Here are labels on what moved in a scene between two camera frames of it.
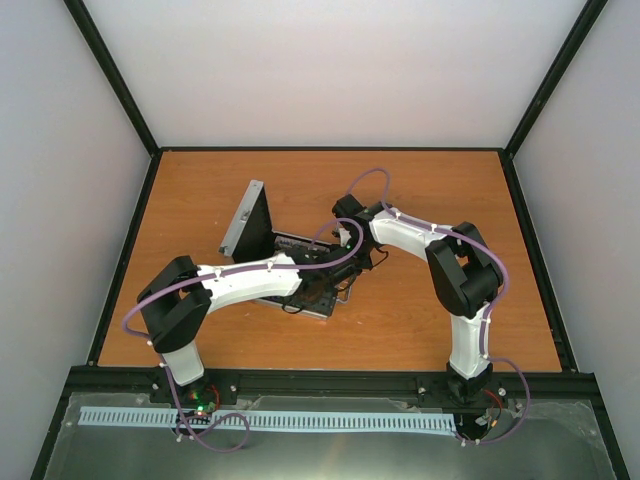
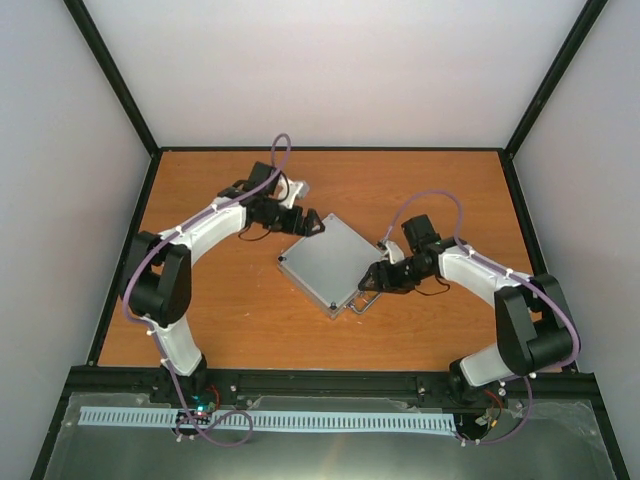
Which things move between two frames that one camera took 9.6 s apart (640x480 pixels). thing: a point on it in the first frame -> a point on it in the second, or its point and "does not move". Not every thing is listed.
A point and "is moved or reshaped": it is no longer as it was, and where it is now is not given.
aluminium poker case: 251,236 is moved or reshaped
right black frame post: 554,76 does not move
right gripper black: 366,265 -> 388,281
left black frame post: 100,49 does not move
